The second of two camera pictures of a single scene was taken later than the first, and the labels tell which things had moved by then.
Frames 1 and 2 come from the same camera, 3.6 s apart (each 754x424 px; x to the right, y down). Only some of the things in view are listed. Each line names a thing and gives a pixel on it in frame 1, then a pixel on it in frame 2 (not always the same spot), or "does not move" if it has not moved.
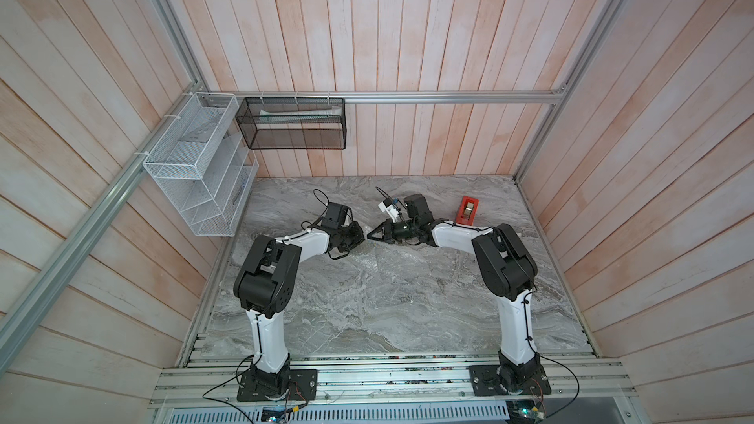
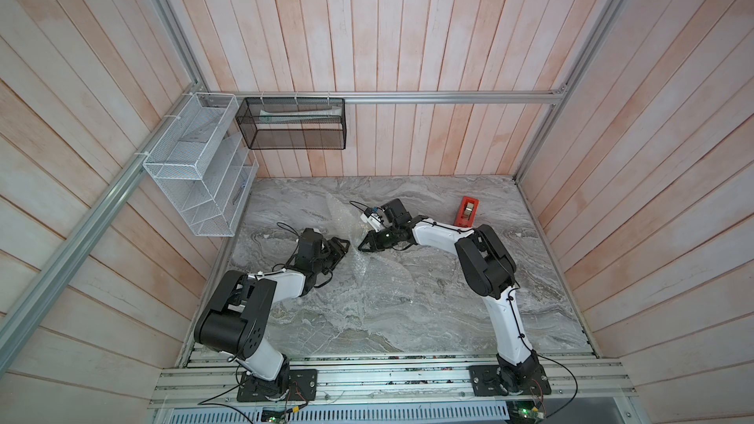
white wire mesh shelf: x=204 y=164 does not move
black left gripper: x=358 y=237 → x=339 y=247
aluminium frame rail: x=379 y=96 does not move
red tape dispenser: x=467 y=211 does not move
